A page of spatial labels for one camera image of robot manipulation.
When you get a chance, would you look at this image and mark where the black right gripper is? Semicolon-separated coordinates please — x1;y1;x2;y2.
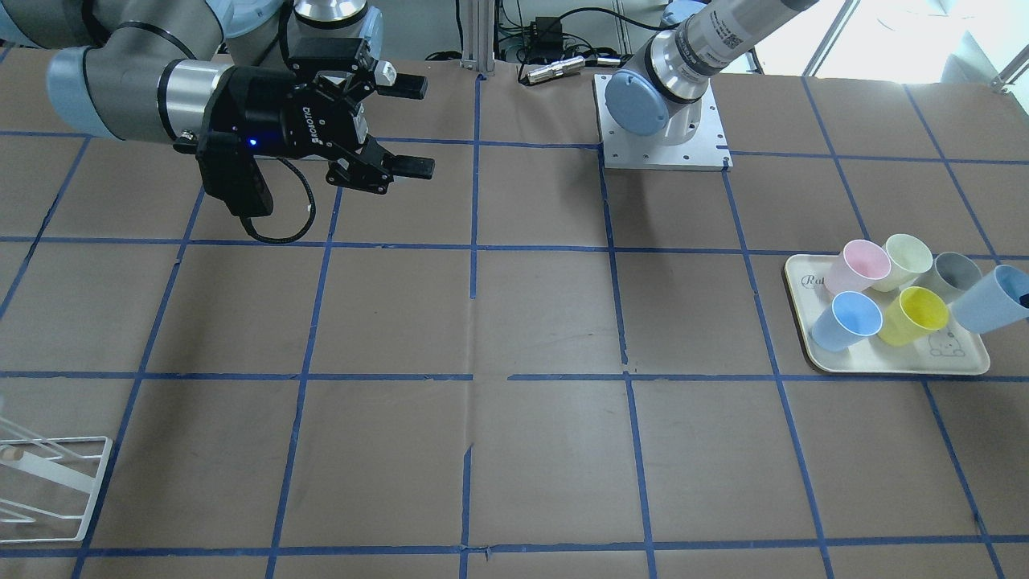
196;38;435;195

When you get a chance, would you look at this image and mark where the light blue ikea cup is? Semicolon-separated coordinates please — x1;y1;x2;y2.
949;265;1028;335

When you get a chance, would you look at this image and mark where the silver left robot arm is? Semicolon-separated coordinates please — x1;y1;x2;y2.
604;1;815;136

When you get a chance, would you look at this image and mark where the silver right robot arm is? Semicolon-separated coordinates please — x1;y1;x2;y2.
2;1;435;195

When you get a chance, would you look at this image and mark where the pink plastic cup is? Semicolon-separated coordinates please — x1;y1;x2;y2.
823;240;892;294

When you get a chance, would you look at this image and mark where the bright blue plastic cup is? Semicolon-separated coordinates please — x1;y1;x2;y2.
810;292;884;352

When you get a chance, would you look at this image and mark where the pale green plastic cup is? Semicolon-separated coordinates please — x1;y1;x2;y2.
871;233;934;292

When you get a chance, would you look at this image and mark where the yellow plastic cup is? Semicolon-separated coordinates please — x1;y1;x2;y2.
877;286;949;346

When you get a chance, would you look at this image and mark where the grey plastic cup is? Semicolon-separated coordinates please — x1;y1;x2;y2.
912;252;982;304

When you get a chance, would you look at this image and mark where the silver cylindrical connector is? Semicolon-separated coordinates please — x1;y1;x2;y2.
521;55;587;87

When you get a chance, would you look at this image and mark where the cream serving tray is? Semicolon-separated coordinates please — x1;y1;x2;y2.
783;253;991;377

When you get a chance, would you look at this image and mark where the black wrist camera, right arm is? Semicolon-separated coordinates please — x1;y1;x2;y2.
196;140;273;219

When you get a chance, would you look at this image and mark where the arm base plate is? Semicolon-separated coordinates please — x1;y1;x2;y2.
594;74;734;171

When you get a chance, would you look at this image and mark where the white wire cup rack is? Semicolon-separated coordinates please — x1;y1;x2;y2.
1;417;113;546

